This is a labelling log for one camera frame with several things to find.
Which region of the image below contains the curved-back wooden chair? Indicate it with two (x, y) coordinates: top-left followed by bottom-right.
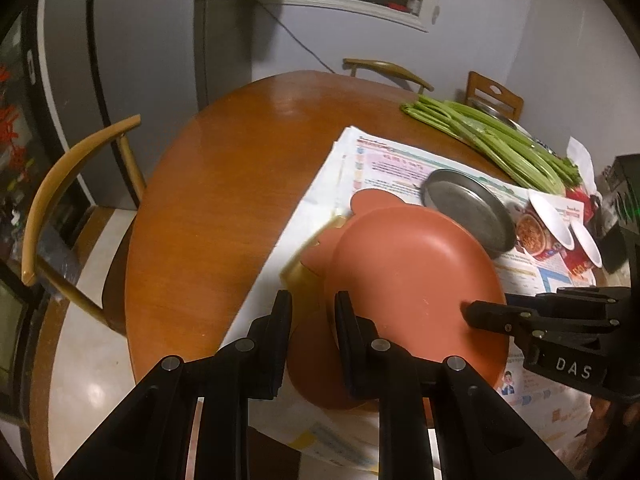
(342, 58), (435, 94)
(22, 115), (147, 339)

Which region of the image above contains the metal pot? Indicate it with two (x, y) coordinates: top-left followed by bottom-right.
(470, 100), (534, 139)

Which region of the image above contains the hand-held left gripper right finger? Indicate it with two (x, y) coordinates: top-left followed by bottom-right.
(334, 290), (576, 480)

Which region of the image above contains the dark glass cabinet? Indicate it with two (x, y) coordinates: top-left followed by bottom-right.
(0, 10), (67, 426)

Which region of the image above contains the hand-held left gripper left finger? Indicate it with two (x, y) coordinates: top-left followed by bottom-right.
(55, 290), (294, 480)

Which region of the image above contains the person's right hand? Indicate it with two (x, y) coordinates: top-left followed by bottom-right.
(588, 395), (616, 442)

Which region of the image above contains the red tissue pack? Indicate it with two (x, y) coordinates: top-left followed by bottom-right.
(565, 136), (604, 222)

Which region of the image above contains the flat-back wooden chair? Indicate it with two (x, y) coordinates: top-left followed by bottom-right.
(465, 71), (525, 122)

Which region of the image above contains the round metal plate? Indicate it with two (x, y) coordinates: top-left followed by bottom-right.
(422, 168), (516, 257)

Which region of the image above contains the grey refrigerator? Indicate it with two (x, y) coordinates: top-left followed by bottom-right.
(37, 0), (211, 211)

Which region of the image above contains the green celery bunch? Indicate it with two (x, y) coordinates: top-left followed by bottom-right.
(450, 100), (584, 187)
(400, 95), (568, 196)

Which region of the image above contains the colourful newspaper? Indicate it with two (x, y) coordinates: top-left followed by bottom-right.
(220, 125), (603, 480)

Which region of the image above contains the thin dark cable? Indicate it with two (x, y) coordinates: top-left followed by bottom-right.
(257, 0), (337, 75)

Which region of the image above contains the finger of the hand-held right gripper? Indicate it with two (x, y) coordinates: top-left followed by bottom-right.
(465, 287), (624, 346)

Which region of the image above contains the pale yellow object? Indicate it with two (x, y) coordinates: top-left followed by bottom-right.
(279, 215), (347, 307)

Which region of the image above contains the terracotta round plate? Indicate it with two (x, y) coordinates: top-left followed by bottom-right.
(286, 310), (383, 413)

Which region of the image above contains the terracotta bear-shaped plate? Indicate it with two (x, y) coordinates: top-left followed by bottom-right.
(300, 187), (512, 418)

